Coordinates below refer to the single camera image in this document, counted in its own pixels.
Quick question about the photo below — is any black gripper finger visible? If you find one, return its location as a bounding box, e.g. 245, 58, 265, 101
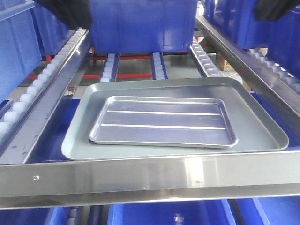
253, 0, 300, 21
35, 0, 92, 30

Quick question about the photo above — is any small ribbed silver tray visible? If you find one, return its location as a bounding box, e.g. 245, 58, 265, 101
89, 96, 238, 149

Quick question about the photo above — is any large grey tray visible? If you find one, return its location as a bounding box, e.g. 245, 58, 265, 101
61, 77, 289, 160

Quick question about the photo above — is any blue bin upper right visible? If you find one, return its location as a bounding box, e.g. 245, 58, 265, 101
204, 0, 300, 77

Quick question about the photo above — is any blue bin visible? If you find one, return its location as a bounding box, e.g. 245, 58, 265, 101
0, 0, 72, 100
236, 196, 300, 225
204, 0, 300, 77
90, 0, 197, 53
107, 200, 236, 225
0, 207, 70, 225

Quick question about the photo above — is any blue bin rear centre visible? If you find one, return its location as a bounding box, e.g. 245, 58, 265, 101
90, 0, 197, 53

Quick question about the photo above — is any blue bin upper left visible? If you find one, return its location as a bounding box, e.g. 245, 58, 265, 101
0, 0, 72, 100

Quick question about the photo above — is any cardboard box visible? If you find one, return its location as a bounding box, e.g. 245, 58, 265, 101
217, 52, 234, 71

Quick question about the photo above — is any left white roller track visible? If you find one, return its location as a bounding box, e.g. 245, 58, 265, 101
99, 53, 120, 83

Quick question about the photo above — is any white roller track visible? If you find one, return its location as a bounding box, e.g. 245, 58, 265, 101
150, 52, 168, 80
190, 37, 222, 77
99, 53, 120, 83

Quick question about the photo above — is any far right roller track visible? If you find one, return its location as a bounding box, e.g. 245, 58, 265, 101
247, 49, 300, 95

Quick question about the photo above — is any right white roller track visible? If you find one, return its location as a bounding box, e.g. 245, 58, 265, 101
190, 37, 222, 77

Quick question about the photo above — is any centre white roller track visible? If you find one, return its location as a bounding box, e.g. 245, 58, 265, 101
150, 52, 168, 80

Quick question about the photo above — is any far left roller track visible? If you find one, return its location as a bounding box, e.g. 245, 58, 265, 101
0, 29, 86, 144

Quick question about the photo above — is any blue bin lower right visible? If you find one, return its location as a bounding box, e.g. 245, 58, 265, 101
236, 196, 300, 225

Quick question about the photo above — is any blue bin lower left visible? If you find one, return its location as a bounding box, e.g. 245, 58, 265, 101
0, 207, 70, 225

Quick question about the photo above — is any blue bin lower centre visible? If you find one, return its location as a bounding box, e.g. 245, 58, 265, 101
107, 200, 236, 225

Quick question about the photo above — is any red floor frame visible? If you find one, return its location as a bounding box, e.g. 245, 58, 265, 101
25, 54, 207, 80

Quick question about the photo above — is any right steel divider rail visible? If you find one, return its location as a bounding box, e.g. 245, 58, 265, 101
196, 15, 300, 117

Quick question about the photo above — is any steel divider rail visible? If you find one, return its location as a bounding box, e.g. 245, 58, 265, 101
196, 15, 300, 117
0, 29, 92, 165

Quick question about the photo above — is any left steel divider rail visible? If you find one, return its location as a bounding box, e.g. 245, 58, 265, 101
0, 29, 92, 165

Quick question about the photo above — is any steel front rail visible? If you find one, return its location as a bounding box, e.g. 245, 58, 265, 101
0, 150, 300, 209

